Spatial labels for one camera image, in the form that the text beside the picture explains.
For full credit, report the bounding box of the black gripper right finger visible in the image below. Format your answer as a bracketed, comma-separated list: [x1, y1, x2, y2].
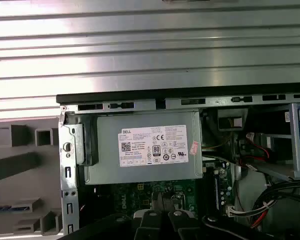
[162, 192, 276, 240]

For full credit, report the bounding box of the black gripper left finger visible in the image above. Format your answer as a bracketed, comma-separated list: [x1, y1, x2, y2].
[62, 192, 164, 240]

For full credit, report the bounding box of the blue RAM stick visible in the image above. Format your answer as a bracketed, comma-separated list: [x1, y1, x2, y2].
[0, 204, 30, 213]

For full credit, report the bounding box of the dark installed RAM stick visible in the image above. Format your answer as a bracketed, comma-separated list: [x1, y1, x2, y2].
[205, 166, 220, 217]

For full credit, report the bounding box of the CPU socket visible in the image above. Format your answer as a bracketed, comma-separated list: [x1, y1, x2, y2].
[151, 191, 188, 215]

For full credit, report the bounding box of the green motherboard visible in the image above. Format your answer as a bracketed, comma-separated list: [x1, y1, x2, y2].
[96, 159, 235, 227]

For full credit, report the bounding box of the grey power supply unit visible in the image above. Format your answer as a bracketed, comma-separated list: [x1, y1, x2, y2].
[84, 111, 203, 186]

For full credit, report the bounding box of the black PC case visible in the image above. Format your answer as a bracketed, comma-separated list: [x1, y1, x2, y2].
[56, 82, 300, 240]

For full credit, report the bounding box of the grey parts rack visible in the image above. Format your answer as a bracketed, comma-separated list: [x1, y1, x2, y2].
[0, 119, 65, 236]

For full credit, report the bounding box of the orange wire bundle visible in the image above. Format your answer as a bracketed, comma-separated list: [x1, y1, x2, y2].
[249, 209, 270, 229]

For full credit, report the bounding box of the black cable bundle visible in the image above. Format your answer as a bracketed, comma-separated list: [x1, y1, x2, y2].
[241, 181, 300, 227]

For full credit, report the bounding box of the red black wire pair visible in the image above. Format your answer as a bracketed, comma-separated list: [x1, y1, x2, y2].
[246, 134, 271, 159]

